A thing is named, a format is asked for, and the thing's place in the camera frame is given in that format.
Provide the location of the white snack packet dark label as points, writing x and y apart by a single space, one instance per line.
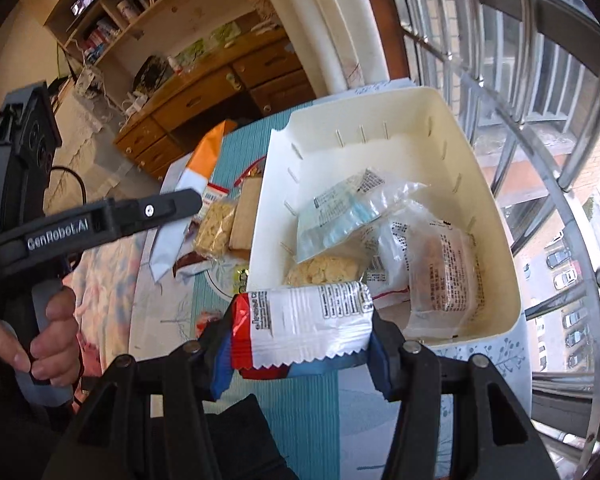
300 320

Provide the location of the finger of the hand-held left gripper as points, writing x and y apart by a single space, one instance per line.
150 215

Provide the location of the yellow puffed rice cake packet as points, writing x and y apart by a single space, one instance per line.
325 269
215 230

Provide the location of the white charger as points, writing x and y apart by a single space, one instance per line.
135 102

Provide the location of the small cream red-edged packet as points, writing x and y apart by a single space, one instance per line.
214 194

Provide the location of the large clear cracker packet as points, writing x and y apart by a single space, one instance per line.
340 215

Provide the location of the metal window grille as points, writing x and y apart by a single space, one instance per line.
535 25

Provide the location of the red-top clear dark snack packet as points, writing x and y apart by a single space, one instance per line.
252 170

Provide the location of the white red-edged snack packet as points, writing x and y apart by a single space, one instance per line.
387 260

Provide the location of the pastel fleece blanket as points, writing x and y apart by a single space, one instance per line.
115 280

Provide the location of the green printed sheet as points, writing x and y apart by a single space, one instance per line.
225 34
192 50

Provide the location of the cream curtain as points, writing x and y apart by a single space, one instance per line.
330 35

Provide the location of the white plastic storage bin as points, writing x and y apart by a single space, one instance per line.
380 155

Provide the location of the white bottle red cap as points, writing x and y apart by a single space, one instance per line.
175 64

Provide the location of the clear orange biscuit packet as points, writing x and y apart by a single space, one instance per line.
442 275

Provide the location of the orange white snack packet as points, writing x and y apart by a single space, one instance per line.
205 155

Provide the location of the brown shiny candy packet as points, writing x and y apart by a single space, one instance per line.
190 261

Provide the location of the person's left hand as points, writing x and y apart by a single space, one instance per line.
60 355

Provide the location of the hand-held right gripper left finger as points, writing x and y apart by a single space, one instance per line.
225 370

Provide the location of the wooden bookshelf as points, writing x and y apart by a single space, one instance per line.
190 5

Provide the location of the wooden desk with drawers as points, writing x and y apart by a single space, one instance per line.
195 97

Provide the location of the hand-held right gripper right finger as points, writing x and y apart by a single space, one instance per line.
385 370

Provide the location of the green snack packet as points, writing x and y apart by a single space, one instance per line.
241 280

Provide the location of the beige long snack packet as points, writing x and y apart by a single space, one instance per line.
242 220

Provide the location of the dark patterned pouch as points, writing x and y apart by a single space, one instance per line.
152 72

